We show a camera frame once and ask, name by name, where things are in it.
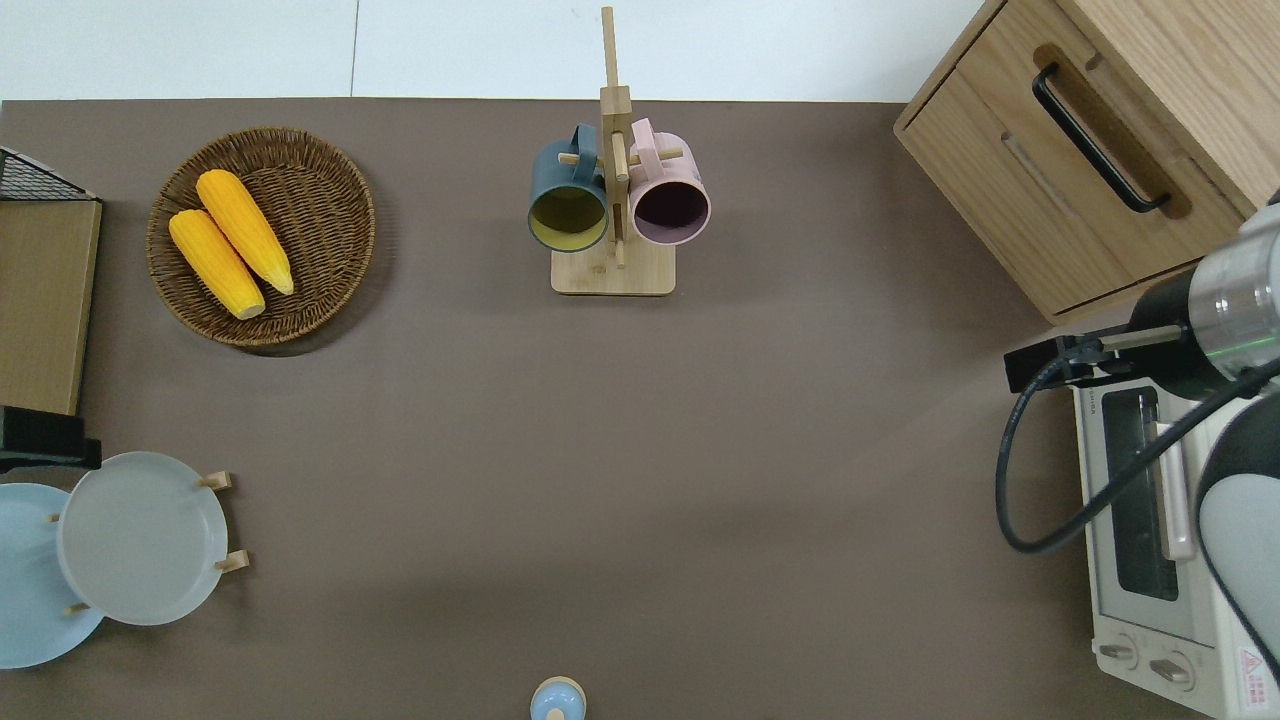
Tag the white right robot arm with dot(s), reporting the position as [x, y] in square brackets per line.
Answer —
[1240, 300]

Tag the light wooden drawer cabinet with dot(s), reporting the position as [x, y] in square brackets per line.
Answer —
[1010, 190]

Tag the white toaster oven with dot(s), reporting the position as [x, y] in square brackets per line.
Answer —
[1110, 560]

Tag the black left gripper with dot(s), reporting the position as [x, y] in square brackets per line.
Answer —
[45, 435]

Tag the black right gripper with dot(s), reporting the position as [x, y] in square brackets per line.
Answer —
[1040, 365]

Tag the light blue plate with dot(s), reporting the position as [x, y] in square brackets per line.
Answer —
[30, 590]

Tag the wooden mug tree stand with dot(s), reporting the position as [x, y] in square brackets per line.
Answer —
[613, 272]

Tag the low wooden plate rack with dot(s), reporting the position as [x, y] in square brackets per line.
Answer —
[222, 481]

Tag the pink mug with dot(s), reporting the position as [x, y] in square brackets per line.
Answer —
[668, 180]

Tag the dark blue mug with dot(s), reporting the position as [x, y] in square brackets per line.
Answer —
[560, 175]

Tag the gray plate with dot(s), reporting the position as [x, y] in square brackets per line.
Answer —
[140, 540]

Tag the yellow corn cob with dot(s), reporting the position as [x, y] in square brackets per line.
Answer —
[215, 263]
[245, 228]

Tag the blue service bell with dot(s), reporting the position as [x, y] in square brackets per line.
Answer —
[557, 700]

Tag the round woven wicker basket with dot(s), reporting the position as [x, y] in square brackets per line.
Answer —
[320, 215]

